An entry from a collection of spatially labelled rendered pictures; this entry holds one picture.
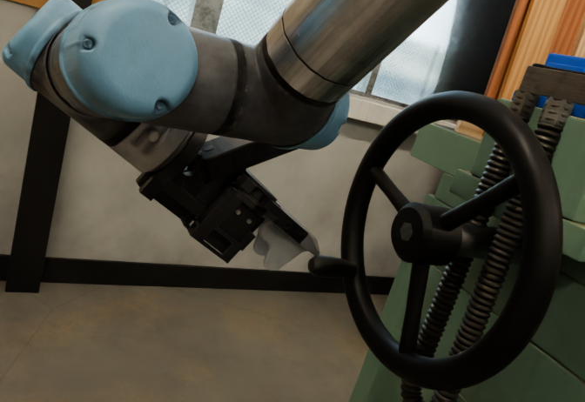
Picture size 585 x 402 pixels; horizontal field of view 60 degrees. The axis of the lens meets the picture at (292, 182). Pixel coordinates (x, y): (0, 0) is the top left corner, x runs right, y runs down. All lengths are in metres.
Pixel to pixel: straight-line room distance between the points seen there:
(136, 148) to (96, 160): 1.29
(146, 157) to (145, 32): 0.16
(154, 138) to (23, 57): 0.11
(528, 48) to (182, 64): 2.06
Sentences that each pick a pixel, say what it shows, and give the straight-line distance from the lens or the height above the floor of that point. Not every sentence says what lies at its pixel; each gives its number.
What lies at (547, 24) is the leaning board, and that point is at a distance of 2.37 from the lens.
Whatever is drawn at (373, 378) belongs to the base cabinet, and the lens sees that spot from 0.88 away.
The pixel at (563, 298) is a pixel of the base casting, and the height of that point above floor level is 0.77.
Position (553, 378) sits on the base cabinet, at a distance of 0.65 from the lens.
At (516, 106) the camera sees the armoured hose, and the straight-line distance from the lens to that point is 0.57.
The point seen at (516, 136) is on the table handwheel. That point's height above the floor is 0.93.
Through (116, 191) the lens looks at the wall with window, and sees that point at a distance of 1.79.
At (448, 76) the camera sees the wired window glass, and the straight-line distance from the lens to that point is 2.36.
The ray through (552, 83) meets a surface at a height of 0.99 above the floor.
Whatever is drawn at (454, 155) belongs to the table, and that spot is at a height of 0.87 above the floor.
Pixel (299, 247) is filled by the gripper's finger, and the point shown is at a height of 0.75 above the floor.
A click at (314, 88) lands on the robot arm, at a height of 0.92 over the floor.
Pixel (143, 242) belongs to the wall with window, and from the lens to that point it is 1.88.
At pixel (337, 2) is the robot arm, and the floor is 0.98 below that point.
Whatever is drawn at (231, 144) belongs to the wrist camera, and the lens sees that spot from 0.49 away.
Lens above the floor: 0.94
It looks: 14 degrees down
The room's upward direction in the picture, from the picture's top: 17 degrees clockwise
